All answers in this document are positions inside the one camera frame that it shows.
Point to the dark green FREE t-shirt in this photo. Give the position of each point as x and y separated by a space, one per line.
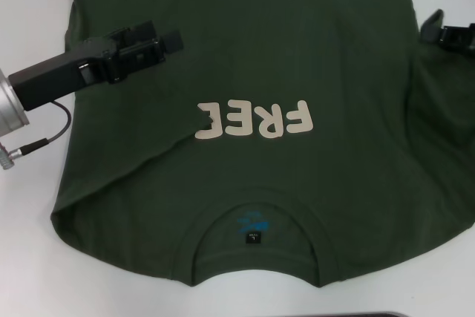
259 183

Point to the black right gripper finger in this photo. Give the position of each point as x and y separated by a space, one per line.
464 29
460 44

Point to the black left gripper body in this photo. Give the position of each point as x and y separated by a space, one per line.
52 75

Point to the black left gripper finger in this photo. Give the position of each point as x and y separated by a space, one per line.
172 42
137 33

